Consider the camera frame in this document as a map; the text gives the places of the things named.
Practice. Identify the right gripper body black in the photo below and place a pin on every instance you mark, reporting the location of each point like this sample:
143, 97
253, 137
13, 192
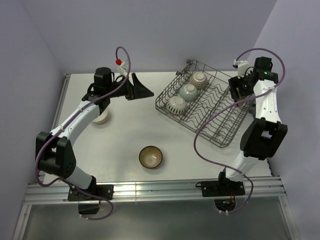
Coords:
245, 88

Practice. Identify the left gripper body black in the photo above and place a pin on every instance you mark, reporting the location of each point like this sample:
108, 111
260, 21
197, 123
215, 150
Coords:
126, 90

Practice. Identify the white bowl striped outside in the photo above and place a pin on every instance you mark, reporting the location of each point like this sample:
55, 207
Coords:
176, 105

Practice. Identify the red patterned bowl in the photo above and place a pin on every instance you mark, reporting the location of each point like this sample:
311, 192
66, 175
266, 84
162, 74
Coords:
199, 80

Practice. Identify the light green bowl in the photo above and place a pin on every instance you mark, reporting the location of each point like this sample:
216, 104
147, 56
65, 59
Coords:
188, 92

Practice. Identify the brown beige bowl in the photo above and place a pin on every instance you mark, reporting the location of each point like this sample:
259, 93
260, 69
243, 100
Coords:
150, 157

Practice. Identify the black glossy bowl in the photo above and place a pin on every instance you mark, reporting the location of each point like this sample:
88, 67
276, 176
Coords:
242, 101

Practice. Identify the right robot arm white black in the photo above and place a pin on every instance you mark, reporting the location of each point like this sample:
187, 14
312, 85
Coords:
265, 134

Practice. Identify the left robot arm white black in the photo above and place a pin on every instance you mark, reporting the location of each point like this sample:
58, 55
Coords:
54, 152

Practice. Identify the plain white bowl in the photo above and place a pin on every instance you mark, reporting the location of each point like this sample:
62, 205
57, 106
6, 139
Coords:
101, 119

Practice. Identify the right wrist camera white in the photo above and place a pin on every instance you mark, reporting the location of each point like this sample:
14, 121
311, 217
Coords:
242, 66

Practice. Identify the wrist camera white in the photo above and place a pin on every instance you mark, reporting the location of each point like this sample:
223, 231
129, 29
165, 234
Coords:
242, 66
122, 67

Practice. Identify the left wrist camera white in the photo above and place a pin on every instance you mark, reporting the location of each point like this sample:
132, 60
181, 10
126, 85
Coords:
122, 67

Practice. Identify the grey wire dish rack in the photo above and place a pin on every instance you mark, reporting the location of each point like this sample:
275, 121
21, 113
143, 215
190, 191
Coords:
210, 108

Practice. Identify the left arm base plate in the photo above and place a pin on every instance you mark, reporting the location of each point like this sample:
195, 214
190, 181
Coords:
103, 191

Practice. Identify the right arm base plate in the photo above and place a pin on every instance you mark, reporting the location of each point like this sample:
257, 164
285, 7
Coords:
212, 188

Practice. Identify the aluminium rail frame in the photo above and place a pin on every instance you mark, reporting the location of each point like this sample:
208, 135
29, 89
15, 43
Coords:
173, 180

